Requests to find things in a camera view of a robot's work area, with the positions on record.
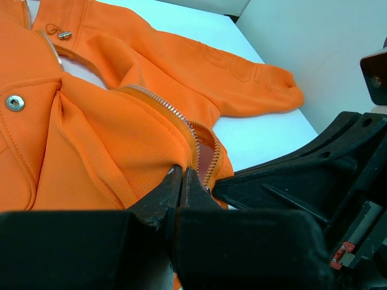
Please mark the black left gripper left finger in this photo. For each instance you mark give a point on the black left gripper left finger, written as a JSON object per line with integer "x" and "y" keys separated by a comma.
{"x": 107, "y": 249}

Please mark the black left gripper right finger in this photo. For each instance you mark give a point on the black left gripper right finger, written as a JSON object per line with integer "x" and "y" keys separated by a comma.
{"x": 217, "y": 248}

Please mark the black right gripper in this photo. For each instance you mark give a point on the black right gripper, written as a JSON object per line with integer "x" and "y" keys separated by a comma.
{"x": 340, "y": 179}

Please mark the orange zip-up jacket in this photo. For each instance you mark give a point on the orange zip-up jacket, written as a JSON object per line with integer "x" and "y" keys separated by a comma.
{"x": 97, "y": 106}

